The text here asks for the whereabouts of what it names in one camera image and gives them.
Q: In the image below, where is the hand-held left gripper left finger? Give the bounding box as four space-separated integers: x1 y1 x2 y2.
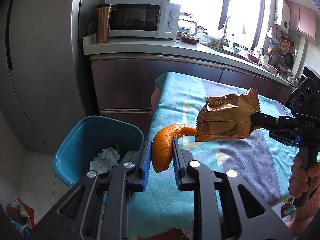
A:
29 137 153 240

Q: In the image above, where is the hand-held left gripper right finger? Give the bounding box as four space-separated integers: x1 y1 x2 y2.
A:
171 137 293 240

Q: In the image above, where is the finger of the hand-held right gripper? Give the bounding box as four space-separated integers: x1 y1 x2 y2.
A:
250 111 298 132
269 129 300 146

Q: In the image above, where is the orange peel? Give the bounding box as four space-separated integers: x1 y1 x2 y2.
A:
152 124 197 173

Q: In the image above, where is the white tissue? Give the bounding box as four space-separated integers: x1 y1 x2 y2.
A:
89 147 121 174

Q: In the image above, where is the large gold snack bag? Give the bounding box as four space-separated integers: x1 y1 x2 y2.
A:
196 87 262 142

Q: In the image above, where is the blue plastic bin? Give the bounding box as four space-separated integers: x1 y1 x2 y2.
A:
52 116 145 189

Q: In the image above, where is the person's right forearm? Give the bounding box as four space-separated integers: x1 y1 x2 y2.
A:
285 192 320 230

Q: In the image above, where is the person's right hand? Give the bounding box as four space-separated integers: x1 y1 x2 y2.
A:
289 152 320 200

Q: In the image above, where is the yellow pot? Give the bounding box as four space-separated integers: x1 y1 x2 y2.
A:
261 64 279 77

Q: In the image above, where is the built-in black oven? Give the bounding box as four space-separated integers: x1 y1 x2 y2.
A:
301 65 320 82

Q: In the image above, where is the steel range hood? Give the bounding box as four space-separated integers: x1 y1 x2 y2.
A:
297 35 307 80

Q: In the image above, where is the teal printed blanket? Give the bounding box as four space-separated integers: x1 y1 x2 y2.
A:
129 72 299 230

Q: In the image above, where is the colourful printed box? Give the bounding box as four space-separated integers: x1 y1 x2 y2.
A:
281 197 297 218

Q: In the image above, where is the kitchen counter cabinet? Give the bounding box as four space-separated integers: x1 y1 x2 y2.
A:
83 35 295 135

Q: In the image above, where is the steel kitchen faucet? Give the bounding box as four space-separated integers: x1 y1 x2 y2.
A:
222 14 247 48

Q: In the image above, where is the clear plastic bag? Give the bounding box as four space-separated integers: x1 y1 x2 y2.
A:
200 27 224 47

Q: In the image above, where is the white water heater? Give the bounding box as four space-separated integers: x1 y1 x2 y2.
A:
274 0 291 33

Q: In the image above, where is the dark red lidded container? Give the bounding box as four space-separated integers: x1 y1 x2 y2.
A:
181 34 200 44

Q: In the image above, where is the glass electric kettle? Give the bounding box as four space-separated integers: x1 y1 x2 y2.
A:
177 12 198 37

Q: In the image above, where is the red printed bag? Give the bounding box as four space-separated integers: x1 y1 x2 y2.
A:
6 198 33 228

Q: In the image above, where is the silver refrigerator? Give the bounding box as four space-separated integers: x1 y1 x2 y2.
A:
0 0 93 153

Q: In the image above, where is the white microwave oven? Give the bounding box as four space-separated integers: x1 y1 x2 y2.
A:
104 0 181 40

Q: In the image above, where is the dark framed window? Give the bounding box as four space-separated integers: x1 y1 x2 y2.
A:
169 0 272 53

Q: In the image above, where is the copper travel tumbler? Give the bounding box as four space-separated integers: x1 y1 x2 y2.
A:
95 4 113 44

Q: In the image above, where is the white wall rack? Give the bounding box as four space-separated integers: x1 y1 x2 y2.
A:
266 27 279 45

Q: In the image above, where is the pink wall cabinet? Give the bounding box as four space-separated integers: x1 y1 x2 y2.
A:
285 0 316 40

